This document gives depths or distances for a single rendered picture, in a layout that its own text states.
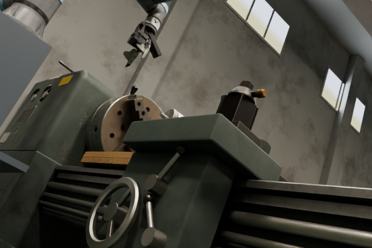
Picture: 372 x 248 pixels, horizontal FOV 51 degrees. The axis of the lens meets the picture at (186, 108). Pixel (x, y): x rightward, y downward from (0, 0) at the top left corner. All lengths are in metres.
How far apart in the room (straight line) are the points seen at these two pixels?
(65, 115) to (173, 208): 0.91
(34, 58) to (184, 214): 0.71
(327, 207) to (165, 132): 0.34
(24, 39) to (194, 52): 4.82
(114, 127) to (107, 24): 3.85
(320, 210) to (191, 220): 0.22
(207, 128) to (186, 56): 5.12
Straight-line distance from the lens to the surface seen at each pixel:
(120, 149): 1.44
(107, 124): 1.46
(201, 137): 0.71
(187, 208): 0.71
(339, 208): 0.68
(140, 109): 1.50
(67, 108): 1.57
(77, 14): 5.14
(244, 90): 1.04
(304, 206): 0.71
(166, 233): 0.73
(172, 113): 0.88
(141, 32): 1.79
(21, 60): 1.22
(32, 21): 1.30
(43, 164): 1.52
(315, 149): 7.79
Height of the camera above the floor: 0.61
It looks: 24 degrees up
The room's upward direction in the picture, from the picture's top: 24 degrees clockwise
